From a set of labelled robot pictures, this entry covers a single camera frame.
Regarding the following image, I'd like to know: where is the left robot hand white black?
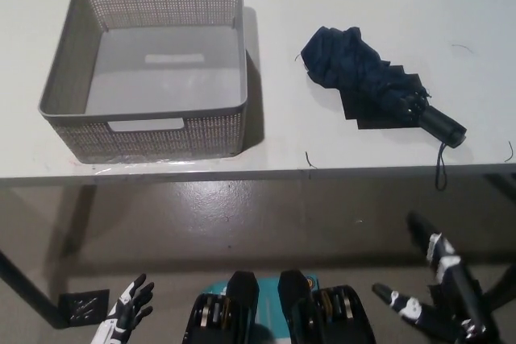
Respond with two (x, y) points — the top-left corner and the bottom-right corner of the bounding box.
(90, 273), (156, 344)

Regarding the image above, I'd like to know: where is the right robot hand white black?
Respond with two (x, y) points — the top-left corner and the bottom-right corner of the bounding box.
(372, 210), (491, 344)

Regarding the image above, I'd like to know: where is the black metal table leg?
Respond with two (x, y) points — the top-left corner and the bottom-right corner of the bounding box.
(481, 269), (516, 309)
(0, 250), (69, 329)

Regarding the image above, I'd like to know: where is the black table crossbar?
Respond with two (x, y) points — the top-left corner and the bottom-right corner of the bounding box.
(483, 173), (516, 197)

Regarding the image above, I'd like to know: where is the navy umbrella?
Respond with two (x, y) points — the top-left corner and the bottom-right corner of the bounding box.
(300, 26), (468, 191)

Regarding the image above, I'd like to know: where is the black tape cross patch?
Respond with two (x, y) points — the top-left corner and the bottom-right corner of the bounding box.
(337, 64), (424, 131)

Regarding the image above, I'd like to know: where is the grey perforated plastic basket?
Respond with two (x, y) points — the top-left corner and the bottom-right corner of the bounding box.
(38, 0), (250, 164)

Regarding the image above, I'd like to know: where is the black ribbed robot body block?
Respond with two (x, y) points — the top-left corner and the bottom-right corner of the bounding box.
(187, 270), (260, 344)
(277, 269), (377, 344)

